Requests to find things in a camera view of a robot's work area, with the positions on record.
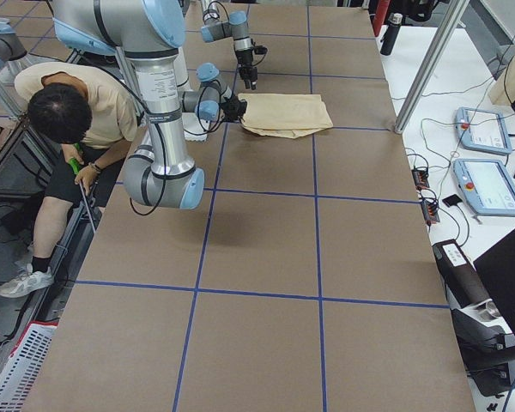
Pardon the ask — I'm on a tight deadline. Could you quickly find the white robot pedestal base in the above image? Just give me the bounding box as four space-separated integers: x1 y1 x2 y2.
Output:
173 47 209 142

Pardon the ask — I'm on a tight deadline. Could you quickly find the beige printed t-shirt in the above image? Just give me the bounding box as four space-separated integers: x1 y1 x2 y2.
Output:
239 94 333 139

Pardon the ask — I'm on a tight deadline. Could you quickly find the seated person beige shirt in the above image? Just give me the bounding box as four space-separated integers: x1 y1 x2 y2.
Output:
0 62 139 298

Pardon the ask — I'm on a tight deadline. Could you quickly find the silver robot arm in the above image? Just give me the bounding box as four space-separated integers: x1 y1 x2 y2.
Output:
200 1 268 90
53 1 247 209

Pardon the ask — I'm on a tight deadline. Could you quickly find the black device with label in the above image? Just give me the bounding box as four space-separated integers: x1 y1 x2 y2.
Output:
432 239 490 307

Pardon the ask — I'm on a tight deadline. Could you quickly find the green handled grabber tool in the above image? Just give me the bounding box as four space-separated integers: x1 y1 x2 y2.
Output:
68 157 96 233

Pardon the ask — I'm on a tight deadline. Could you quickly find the white plastic basket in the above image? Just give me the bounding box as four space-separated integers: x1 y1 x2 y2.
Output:
0 321 58 412

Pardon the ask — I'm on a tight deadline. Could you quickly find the black monitor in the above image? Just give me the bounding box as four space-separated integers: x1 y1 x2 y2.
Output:
474 229 515 335

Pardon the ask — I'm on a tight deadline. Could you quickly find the upper teach pendant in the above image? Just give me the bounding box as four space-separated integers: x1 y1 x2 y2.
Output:
455 106 512 155

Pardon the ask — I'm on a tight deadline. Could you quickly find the red fire extinguisher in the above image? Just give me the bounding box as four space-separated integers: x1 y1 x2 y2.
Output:
372 0 391 37

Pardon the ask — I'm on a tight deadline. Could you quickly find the lower teach pendant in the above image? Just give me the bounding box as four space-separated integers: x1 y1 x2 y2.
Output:
452 159 515 217

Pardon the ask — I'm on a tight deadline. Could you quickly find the brown paper table cover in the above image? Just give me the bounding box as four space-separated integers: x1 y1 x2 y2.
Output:
24 5 474 411

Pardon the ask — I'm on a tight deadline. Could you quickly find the aluminium frame post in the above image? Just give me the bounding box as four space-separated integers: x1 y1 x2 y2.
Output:
393 0 470 134

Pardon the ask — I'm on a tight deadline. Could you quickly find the teach pendant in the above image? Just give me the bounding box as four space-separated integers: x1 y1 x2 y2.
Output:
455 106 512 155
452 159 515 217

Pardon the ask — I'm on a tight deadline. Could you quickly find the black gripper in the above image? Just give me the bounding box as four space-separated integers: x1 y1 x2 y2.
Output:
234 45 267 90
221 95 247 123

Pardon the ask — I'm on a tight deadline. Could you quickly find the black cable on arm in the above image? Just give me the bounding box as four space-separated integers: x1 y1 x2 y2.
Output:
111 42 228 216

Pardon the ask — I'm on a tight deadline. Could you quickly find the black water bottle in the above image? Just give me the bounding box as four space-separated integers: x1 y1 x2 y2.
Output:
380 13 403 56

